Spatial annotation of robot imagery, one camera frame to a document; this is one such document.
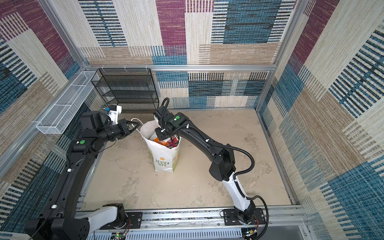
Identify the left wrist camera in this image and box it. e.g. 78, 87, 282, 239
104, 105, 122, 125

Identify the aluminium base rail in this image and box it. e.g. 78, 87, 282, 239
69, 206, 316, 240

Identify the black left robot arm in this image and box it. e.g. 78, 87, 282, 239
25, 111, 141, 240

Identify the white floral paper bag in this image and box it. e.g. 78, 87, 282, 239
139, 120, 180, 173

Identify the black wire mesh shelf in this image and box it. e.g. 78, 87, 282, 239
91, 68, 160, 114

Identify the orange snack bag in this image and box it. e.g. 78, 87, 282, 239
153, 138, 170, 146

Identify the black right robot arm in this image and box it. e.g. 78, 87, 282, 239
154, 98, 256, 225

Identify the white wire mesh basket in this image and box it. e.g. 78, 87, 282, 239
36, 71, 96, 135

